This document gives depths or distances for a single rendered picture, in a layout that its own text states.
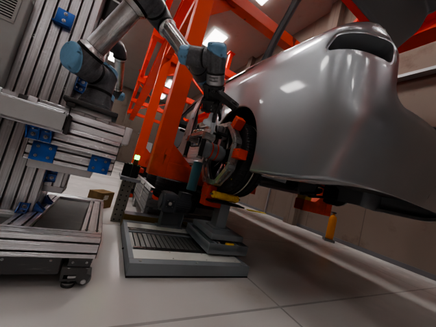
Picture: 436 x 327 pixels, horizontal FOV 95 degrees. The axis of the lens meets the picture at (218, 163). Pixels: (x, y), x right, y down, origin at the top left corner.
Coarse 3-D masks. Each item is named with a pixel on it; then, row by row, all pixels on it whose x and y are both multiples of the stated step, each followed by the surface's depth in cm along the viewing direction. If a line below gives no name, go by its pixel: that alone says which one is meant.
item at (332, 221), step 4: (332, 212) 413; (332, 216) 410; (332, 220) 407; (336, 220) 407; (328, 224) 411; (332, 224) 406; (328, 228) 409; (332, 228) 405; (328, 232) 407; (332, 232) 404; (328, 236) 405; (332, 236) 404; (324, 240) 403; (328, 240) 402; (332, 240) 400
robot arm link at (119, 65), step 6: (120, 42) 147; (114, 48) 146; (120, 48) 148; (114, 54) 150; (120, 54) 150; (126, 54) 153; (114, 60) 154; (120, 60) 152; (126, 60) 156; (114, 66) 156; (120, 66) 156; (120, 72) 159; (120, 78) 162; (120, 84) 165; (114, 90) 167; (120, 90) 169; (114, 96) 170; (120, 96) 171
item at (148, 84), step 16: (192, 0) 281; (176, 16) 318; (432, 16) 243; (416, 32) 257; (432, 32) 239; (160, 48) 457; (400, 48) 270; (144, 64) 598; (144, 80) 694; (144, 96) 753; (128, 112) 1219; (160, 112) 1022
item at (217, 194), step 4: (212, 192) 161; (216, 192) 159; (220, 192) 161; (212, 196) 159; (216, 196) 158; (220, 196) 160; (224, 196) 162; (228, 196) 163; (232, 196) 166; (236, 196) 168; (228, 200) 165; (232, 200) 166; (236, 200) 167
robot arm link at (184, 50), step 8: (184, 48) 78; (192, 48) 77; (200, 48) 77; (184, 56) 79; (192, 56) 78; (200, 56) 77; (184, 64) 82; (192, 64) 80; (200, 64) 79; (192, 72) 87; (200, 72) 86
